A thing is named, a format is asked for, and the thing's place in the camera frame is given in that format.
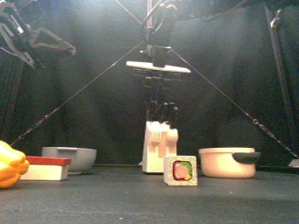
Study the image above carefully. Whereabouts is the upright metal frame pole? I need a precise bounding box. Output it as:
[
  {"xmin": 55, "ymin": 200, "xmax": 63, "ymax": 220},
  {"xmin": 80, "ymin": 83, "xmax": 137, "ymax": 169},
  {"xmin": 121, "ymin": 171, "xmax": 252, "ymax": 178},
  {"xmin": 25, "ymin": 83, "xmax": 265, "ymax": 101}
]
[{"xmin": 145, "ymin": 0, "xmax": 155, "ymax": 64}]

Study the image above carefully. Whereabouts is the white toy spoon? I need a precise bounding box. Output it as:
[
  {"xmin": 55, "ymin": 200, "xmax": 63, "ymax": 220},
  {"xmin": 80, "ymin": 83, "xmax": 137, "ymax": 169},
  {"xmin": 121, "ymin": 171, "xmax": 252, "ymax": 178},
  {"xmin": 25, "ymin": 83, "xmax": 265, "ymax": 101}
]
[{"xmin": 165, "ymin": 129, "xmax": 180, "ymax": 147}]

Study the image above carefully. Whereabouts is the yellow toy bell pepper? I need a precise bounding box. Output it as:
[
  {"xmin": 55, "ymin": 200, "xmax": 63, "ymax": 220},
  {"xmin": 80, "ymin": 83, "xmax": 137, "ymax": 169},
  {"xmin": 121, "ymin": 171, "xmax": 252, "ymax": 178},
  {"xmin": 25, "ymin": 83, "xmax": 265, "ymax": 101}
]
[{"xmin": 0, "ymin": 140, "xmax": 31, "ymax": 189}]

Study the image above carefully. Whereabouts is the white wooden knife block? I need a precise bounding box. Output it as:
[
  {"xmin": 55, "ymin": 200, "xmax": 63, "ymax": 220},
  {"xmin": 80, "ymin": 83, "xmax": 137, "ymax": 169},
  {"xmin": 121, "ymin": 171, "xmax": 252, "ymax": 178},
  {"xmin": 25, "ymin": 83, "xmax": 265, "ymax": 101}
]
[{"xmin": 141, "ymin": 120, "xmax": 181, "ymax": 175}]

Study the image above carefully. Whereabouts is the slanted black frame pole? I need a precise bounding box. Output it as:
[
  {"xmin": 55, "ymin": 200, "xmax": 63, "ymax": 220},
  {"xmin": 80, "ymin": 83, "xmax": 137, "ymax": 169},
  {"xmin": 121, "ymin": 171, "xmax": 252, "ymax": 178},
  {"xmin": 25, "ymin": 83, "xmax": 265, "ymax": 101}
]
[{"xmin": 263, "ymin": 3, "xmax": 299, "ymax": 150}]

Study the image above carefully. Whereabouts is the toy sushi roll block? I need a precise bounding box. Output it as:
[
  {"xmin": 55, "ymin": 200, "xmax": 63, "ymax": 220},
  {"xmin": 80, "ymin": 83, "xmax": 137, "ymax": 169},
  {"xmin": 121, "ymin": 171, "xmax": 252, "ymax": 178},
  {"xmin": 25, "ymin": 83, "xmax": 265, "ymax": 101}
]
[{"xmin": 163, "ymin": 155, "xmax": 199, "ymax": 187}]

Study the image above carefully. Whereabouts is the white toy fork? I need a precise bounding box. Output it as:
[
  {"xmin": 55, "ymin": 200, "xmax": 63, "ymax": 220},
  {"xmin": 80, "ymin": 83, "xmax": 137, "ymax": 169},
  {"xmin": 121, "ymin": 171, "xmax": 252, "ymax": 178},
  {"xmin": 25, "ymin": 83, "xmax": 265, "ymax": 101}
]
[{"xmin": 149, "ymin": 128, "xmax": 163, "ymax": 146}]

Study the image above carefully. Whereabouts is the diagonal brace wire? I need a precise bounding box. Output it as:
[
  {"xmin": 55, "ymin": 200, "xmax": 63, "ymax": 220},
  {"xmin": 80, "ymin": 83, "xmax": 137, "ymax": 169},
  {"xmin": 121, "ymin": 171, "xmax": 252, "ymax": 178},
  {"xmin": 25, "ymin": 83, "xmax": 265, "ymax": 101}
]
[
  {"xmin": 11, "ymin": 38, "xmax": 148, "ymax": 147},
  {"xmin": 113, "ymin": 0, "xmax": 299, "ymax": 160}
]

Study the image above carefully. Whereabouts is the metal hook on pole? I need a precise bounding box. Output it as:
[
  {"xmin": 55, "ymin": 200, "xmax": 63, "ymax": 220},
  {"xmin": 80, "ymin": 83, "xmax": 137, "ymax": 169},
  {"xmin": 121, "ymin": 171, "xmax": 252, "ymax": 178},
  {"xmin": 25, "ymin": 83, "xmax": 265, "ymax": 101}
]
[{"xmin": 269, "ymin": 8, "xmax": 284, "ymax": 29}]

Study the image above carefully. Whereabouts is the white toy pot black handle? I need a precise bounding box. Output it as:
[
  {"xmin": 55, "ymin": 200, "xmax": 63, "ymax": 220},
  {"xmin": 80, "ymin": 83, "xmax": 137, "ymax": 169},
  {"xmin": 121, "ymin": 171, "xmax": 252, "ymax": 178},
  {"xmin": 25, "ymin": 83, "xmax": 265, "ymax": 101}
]
[{"xmin": 197, "ymin": 146, "xmax": 263, "ymax": 179}]

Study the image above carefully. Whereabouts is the black handled toy knife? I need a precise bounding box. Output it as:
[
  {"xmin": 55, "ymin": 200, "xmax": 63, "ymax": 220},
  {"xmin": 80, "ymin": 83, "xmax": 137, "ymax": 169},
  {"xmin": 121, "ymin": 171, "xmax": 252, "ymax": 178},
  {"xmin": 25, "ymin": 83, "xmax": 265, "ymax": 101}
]
[
  {"xmin": 172, "ymin": 106, "xmax": 181, "ymax": 130},
  {"xmin": 161, "ymin": 101, "xmax": 171, "ymax": 123},
  {"xmin": 167, "ymin": 101, "xmax": 176, "ymax": 126}
]

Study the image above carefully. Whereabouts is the grey toy pot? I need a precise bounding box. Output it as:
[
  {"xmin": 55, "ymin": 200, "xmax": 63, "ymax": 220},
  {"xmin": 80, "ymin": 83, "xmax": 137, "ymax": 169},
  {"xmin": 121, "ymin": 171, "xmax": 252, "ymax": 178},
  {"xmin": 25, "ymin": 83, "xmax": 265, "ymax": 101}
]
[{"xmin": 41, "ymin": 146, "xmax": 99, "ymax": 173}]

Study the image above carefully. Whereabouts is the white box red lid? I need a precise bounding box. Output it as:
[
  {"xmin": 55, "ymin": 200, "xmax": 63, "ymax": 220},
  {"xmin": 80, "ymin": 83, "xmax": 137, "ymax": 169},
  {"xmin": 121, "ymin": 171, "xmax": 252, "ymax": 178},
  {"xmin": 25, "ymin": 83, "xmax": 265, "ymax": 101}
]
[{"xmin": 19, "ymin": 155, "xmax": 72, "ymax": 181}]

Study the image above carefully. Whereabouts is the metal wire turnbuckle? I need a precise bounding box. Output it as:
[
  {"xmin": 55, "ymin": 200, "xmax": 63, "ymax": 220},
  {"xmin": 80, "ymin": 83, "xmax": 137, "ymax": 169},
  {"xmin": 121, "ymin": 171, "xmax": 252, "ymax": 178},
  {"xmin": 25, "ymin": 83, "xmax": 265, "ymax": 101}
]
[{"xmin": 249, "ymin": 116, "xmax": 273, "ymax": 138}]

